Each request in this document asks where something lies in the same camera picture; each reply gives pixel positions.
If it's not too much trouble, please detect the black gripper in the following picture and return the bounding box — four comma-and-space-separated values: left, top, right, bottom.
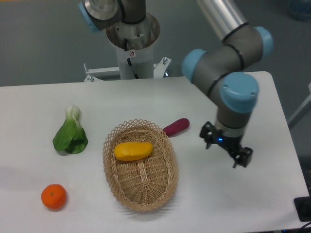
199, 121, 253, 168

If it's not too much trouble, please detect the yellow mango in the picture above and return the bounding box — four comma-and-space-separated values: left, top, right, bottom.
114, 142, 154, 161

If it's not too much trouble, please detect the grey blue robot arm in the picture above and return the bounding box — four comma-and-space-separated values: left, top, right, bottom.
78, 0, 273, 167

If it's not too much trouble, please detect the woven wicker basket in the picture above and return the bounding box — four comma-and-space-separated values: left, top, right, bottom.
103, 119, 179, 211

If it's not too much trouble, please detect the purple sweet potato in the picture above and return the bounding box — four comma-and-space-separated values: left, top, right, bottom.
163, 118, 190, 137

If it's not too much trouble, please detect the black device at table edge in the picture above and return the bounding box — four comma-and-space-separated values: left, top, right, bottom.
294, 196, 311, 222

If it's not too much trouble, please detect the green bok choy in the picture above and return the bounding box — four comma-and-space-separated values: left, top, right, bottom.
52, 105, 88, 154

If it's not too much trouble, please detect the orange tangerine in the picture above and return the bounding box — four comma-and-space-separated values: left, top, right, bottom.
41, 184, 67, 210

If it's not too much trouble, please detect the white metal base frame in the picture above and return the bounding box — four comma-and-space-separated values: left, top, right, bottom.
83, 57, 172, 82

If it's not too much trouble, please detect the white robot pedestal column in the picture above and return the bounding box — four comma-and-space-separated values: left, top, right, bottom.
106, 13, 160, 80

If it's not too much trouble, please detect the black cable on pedestal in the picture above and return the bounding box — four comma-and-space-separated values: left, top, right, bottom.
123, 38, 140, 80

